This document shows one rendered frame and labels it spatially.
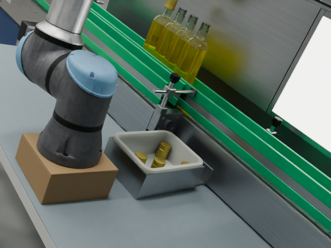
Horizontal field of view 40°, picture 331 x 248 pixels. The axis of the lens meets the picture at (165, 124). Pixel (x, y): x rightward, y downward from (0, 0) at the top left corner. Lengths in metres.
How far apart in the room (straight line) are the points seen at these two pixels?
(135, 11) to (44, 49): 0.90
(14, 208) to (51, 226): 1.21
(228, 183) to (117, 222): 0.38
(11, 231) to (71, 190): 1.06
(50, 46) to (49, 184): 0.31
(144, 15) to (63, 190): 1.01
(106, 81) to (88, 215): 0.30
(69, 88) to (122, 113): 0.50
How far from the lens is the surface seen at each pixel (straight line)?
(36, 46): 1.09
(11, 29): 2.17
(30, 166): 1.10
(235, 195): 1.31
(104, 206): 1.11
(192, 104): 1.41
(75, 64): 0.99
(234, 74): 1.51
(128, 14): 1.96
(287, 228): 1.23
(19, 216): 2.19
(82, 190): 1.08
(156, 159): 1.25
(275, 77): 1.43
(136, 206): 1.15
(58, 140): 1.03
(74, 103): 1.00
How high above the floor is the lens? 1.40
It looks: 23 degrees down
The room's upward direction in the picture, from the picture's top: 24 degrees clockwise
